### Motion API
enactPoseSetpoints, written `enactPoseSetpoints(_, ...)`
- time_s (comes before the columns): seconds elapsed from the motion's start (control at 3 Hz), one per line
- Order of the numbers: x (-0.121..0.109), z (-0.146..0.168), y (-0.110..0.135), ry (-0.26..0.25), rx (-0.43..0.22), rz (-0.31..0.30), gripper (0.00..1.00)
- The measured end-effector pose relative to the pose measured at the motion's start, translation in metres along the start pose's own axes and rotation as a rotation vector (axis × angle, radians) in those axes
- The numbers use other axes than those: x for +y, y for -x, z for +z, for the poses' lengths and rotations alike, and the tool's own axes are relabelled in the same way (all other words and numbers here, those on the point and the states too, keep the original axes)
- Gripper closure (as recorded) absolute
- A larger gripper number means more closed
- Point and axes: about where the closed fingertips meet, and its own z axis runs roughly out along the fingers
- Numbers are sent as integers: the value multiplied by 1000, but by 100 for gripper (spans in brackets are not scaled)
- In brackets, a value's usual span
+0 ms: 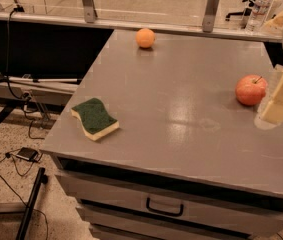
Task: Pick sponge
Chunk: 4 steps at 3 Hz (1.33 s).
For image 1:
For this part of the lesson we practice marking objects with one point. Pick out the orange fruit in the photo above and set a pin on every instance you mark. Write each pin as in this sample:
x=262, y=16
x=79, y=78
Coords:
x=145, y=38

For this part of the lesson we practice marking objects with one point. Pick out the red apple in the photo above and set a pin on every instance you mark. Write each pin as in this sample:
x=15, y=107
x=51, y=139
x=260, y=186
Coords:
x=251, y=89

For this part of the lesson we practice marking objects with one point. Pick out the clear plastic water bottle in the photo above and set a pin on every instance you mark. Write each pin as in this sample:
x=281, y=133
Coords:
x=258, y=14

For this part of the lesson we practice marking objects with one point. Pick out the metal rail bracket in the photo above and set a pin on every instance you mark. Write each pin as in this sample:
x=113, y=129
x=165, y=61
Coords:
x=210, y=15
x=90, y=14

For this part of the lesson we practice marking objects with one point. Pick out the grey drawer cabinet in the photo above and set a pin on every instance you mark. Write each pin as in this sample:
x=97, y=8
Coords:
x=183, y=138

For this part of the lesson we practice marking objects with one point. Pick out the black power adapter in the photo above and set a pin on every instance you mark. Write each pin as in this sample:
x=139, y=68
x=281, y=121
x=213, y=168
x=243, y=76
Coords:
x=27, y=154

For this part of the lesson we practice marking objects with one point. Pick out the black stand leg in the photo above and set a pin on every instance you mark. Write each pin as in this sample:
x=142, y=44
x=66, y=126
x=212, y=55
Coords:
x=41, y=178

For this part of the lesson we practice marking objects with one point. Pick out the low grey bench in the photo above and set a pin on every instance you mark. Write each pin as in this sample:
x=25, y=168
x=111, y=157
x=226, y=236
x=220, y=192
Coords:
x=48, y=91

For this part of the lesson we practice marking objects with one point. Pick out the green and yellow sponge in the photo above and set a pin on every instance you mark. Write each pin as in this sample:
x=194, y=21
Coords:
x=94, y=118

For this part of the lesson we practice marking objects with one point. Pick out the black drawer handle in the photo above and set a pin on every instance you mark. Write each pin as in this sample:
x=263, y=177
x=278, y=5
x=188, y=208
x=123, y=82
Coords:
x=164, y=209

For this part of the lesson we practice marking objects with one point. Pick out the left metal rail bracket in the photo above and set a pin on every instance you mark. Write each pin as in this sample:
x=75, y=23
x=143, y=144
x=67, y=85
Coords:
x=90, y=14

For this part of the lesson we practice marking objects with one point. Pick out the right metal rail bracket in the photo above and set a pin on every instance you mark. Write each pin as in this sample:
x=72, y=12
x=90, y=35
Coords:
x=210, y=15

